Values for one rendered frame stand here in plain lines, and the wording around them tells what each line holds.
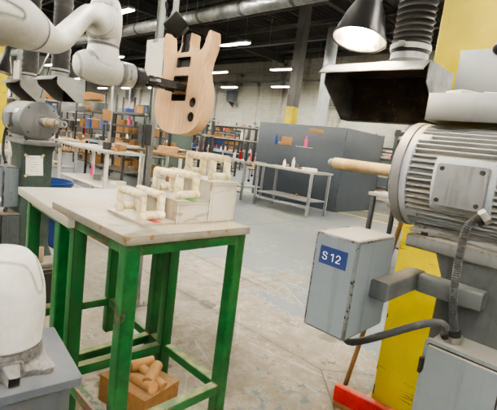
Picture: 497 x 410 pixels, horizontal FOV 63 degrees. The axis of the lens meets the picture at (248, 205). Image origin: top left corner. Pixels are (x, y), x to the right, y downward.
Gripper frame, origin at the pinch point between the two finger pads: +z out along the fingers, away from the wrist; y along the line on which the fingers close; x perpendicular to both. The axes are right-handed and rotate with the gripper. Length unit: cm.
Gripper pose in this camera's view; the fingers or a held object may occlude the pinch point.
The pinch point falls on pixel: (178, 88)
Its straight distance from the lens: 172.4
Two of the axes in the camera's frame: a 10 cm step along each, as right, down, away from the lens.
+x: 1.3, -9.8, -1.3
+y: 7.0, 1.9, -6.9
